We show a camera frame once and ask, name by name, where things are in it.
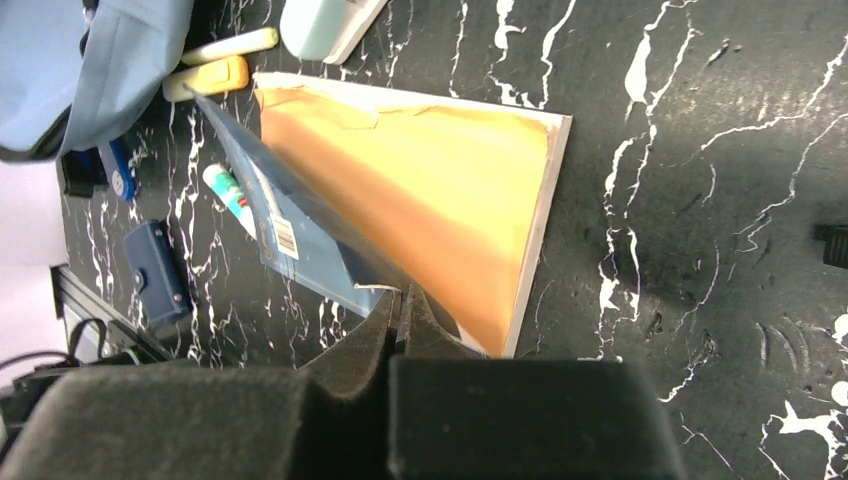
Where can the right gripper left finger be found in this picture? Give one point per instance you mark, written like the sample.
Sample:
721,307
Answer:
172,420

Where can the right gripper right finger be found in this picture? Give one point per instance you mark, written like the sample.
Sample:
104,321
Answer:
453,416

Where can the green white glue stick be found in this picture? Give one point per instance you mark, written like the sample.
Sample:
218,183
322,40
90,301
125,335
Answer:
226,188

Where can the dark blue notebook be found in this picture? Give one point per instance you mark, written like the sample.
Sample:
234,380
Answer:
357,190

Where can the blue student backpack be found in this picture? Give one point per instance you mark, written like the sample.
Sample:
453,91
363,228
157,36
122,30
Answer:
75,74

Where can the teal eraser case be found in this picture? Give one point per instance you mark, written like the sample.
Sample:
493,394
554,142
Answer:
326,30

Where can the navy snap wallet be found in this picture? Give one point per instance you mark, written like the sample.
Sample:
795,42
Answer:
155,280

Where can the yellow orange highlighter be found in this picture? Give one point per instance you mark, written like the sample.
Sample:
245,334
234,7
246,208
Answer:
231,73

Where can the white pen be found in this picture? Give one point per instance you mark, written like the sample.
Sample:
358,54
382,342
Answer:
245,43

